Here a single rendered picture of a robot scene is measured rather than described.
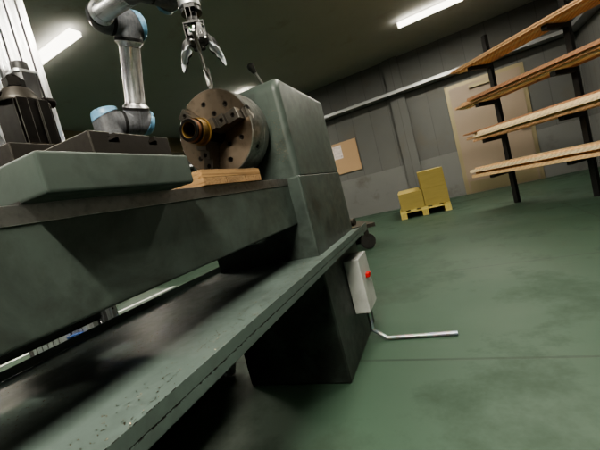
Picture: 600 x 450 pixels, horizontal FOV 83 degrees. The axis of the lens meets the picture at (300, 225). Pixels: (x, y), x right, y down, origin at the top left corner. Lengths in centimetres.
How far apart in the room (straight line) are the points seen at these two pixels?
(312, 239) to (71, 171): 93
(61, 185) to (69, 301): 17
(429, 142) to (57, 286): 742
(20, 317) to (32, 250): 9
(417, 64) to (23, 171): 766
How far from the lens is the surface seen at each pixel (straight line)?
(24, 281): 59
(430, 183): 586
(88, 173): 60
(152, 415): 54
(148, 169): 67
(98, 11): 171
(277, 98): 138
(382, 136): 783
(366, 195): 791
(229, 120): 123
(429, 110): 777
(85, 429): 63
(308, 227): 132
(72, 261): 63
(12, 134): 94
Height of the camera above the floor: 78
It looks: 4 degrees down
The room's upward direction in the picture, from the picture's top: 14 degrees counter-clockwise
